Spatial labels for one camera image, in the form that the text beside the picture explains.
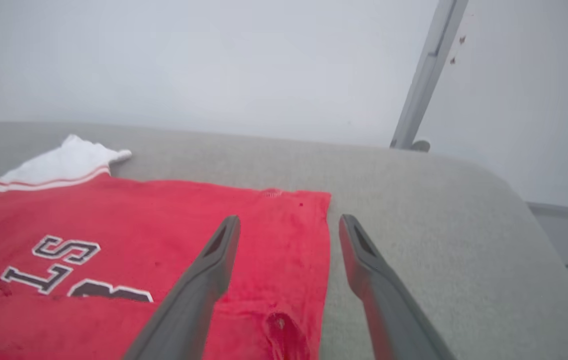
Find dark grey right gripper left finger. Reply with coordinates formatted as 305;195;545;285
123;215;241;360

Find red white lettered jersey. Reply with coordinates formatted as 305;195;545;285
0;134;332;360

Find grey metal pole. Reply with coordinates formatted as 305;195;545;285
390;0;469;152

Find grey fabric sofa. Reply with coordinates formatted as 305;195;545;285
0;121;568;360

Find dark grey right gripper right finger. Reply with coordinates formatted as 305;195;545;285
339;214;457;360

